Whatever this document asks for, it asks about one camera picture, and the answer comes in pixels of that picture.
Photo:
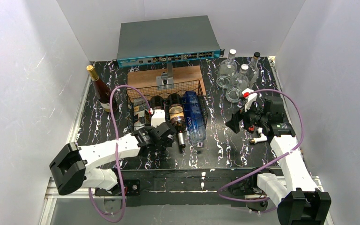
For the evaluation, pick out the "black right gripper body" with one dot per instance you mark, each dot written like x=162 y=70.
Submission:
x=241 y=116

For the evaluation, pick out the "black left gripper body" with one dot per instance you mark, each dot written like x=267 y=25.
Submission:
x=163 y=132

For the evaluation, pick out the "clear embossed bottle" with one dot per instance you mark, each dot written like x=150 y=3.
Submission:
x=141 y=116

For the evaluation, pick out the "dark bottle with black cap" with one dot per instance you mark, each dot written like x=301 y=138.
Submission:
x=177 y=117

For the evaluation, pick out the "dark green wine bottle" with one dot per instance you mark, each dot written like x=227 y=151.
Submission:
x=158 y=103

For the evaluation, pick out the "clear bottle with dark label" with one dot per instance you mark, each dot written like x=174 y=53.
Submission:
x=238 y=83

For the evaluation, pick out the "clear bottle with cork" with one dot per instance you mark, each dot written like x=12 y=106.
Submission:
x=253 y=71

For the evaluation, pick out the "clear bottle with white cap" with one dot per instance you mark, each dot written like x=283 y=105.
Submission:
x=227 y=70

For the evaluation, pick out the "amber wine bottle gold cap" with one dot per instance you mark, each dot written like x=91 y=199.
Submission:
x=103 y=92

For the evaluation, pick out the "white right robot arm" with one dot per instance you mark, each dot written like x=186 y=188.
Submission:
x=299 y=201

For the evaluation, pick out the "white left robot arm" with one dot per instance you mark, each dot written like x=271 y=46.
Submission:
x=77 y=167

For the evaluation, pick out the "white plastic faucet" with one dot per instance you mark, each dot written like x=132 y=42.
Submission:
x=261 y=138

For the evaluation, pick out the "wooden board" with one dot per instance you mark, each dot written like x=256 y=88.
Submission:
x=141 y=79

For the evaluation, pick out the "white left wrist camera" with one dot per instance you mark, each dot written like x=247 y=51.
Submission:
x=158 y=117

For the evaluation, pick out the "black wire wine rack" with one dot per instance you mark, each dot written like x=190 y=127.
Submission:
x=150 y=92

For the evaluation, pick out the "grey metal bracket post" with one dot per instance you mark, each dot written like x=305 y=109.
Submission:
x=166 y=79

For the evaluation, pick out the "grey network switch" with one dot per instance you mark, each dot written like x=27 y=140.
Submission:
x=167 y=40

